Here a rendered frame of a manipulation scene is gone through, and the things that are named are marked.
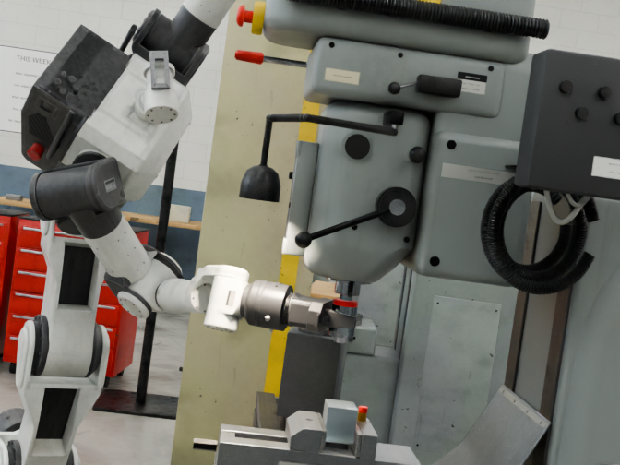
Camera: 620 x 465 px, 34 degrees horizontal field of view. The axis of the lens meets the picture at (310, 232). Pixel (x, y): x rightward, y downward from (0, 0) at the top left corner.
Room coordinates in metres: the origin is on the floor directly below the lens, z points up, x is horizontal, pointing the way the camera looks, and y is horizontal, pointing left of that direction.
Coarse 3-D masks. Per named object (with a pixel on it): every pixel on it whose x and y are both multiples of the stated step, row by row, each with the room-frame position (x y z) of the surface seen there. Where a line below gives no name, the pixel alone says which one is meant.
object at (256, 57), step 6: (240, 54) 1.92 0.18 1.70; (246, 54) 1.92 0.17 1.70; (252, 54) 1.92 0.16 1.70; (258, 54) 1.93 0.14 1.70; (240, 60) 1.93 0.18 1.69; (246, 60) 1.93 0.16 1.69; (252, 60) 1.93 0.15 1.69; (258, 60) 1.93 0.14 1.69; (264, 60) 1.93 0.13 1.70; (270, 60) 1.93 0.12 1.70; (276, 60) 1.93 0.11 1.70; (282, 60) 1.93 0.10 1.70; (288, 60) 1.93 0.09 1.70; (294, 60) 1.94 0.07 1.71; (300, 66) 1.94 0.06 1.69; (306, 66) 1.94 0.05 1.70
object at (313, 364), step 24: (288, 336) 2.16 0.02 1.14; (312, 336) 2.16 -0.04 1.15; (288, 360) 2.16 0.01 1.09; (312, 360) 2.15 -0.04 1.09; (336, 360) 2.15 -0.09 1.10; (288, 384) 2.16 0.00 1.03; (312, 384) 2.15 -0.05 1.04; (336, 384) 2.17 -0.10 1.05; (288, 408) 2.16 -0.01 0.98; (312, 408) 2.15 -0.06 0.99
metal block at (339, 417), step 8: (328, 400) 1.73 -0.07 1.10; (336, 400) 1.74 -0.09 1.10; (328, 408) 1.69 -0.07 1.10; (336, 408) 1.69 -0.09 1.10; (344, 408) 1.69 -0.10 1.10; (352, 408) 1.70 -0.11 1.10; (328, 416) 1.69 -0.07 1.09; (336, 416) 1.69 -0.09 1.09; (344, 416) 1.69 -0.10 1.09; (352, 416) 1.69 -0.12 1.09; (328, 424) 1.69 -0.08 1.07; (336, 424) 1.69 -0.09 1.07; (344, 424) 1.69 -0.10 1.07; (352, 424) 1.69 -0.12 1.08; (328, 432) 1.69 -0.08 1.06; (336, 432) 1.69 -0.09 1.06; (344, 432) 1.69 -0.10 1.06; (352, 432) 1.69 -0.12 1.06; (328, 440) 1.69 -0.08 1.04; (336, 440) 1.69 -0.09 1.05; (344, 440) 1.69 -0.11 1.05; (352, 440) 1.69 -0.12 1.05
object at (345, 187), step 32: (320, 128) 1.85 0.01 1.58; (416, 128) 1.76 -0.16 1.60; (320, 160) 1.79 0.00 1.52; (352, 160) 1.75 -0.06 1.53; (384, 160) 1.76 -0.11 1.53; (320, 192) 1.78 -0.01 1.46; (352, 192) 1.75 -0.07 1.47; (416, 192) 1.77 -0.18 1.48; (320, 224) 1.77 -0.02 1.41; (384, 224) 1.76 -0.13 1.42; (416, 224) 1.79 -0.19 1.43; (320, 256) 1.78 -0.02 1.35; (352, 256) 1.77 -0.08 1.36; (384, 256) 1.77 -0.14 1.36
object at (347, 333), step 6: (336, 306) 1.84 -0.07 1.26; (342, 306) 1.83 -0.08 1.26; (342, 312) 1.83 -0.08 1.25; (348, 312) 1.83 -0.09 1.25; (354, 312) 1.84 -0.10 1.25; (330, 330) 1.84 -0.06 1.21; (336, 330) 1.83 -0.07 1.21; (342, 330) 1.83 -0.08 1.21; (348, 330) 1.83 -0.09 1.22; (336, 336) 1.83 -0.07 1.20; (342, 336) 1.83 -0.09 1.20; (348, 336) 1.83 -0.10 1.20
